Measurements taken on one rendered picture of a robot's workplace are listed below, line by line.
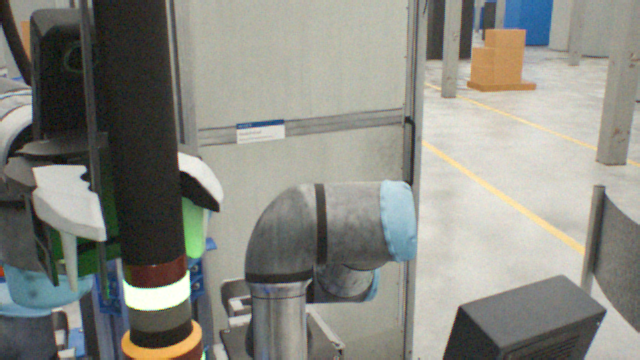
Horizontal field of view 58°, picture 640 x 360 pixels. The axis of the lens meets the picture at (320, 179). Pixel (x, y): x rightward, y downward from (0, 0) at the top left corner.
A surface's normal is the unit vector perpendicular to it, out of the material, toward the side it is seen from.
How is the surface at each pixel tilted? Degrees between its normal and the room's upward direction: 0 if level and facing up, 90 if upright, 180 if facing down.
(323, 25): 90
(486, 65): 90
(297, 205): 45
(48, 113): 121
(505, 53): 90
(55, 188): 0
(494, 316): 15
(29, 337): 90
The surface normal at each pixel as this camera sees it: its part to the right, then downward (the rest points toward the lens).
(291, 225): -0.19, -0.15
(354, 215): 0.05, -0.25
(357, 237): 0.07, 0.26
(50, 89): 0.53, 0.68
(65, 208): -0.29, -0.54
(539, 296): 0.11, -0.86
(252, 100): 0.46, 0.24
